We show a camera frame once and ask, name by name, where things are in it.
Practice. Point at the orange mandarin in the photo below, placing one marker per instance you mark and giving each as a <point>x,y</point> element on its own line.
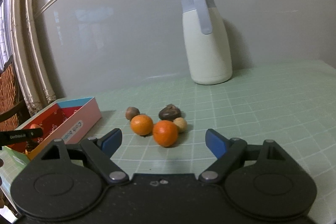
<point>141,125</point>
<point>165,133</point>

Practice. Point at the green grid table mat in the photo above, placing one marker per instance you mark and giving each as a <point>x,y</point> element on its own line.
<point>291,103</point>

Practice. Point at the beige satin curtain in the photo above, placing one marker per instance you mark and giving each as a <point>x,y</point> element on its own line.
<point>31,71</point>

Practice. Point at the small tan round fruit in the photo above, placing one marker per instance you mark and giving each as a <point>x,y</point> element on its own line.
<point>181,124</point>

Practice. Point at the cream thermos jug blue lid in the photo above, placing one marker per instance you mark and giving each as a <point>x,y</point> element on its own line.
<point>206,42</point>

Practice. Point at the wooden bench orange cushion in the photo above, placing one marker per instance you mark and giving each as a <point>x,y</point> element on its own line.
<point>14,111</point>

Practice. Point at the reddish brown small fruit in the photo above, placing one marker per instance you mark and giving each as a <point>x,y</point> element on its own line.
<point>131,112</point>

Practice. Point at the dark brown wrinkled fruit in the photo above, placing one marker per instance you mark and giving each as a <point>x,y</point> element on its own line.
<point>170,113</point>

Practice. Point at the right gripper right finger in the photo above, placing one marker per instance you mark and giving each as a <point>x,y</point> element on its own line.
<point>231,154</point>

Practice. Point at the colourful red-lined cardboard box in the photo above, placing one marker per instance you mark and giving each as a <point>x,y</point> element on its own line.
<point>69,120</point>

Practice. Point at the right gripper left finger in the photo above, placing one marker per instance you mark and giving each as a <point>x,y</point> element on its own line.
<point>87,162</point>

